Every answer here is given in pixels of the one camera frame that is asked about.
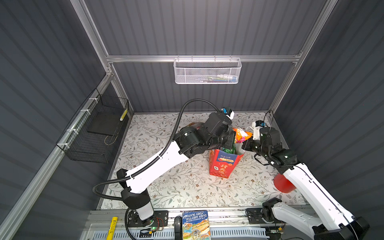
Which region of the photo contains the orange Fox's candy bag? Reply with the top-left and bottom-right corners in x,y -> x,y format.
233,128 -> 253,144

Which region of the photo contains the red paper gift bag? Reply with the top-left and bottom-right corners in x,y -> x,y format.
209,143 -> 245,179

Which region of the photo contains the green spring tea candy bag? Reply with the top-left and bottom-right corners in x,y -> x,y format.
221,145 -> 237,155

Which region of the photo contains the orange fruits candy bag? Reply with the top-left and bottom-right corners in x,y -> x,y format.
188,122 -> 204,129

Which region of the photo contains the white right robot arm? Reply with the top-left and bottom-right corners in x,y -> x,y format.
242,124 -> 370,240

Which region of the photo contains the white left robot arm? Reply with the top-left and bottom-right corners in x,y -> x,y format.
117,108 -> 236,222

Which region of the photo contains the red pencil cup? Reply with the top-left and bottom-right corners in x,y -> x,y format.
274,174 -> 297,194

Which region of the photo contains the colourful book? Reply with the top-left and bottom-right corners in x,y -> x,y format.
182,210 -> 211,240

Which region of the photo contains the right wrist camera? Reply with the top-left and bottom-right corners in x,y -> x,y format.
252,120 -> 267,141

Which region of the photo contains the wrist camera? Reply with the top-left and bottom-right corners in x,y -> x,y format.
222,107 -> 235,120
252,120 -> 267,141

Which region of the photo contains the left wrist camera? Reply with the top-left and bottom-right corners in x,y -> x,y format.
222,107 -> 235,120

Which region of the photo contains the black corrugated cable conduit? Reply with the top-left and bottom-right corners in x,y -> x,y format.
92,98 -> 222,201

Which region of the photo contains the white wire wall basket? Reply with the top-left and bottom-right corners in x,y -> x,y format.
173,57 -> 242,85

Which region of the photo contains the black wire side basket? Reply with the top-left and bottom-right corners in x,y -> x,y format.
57,89 -> 130,164

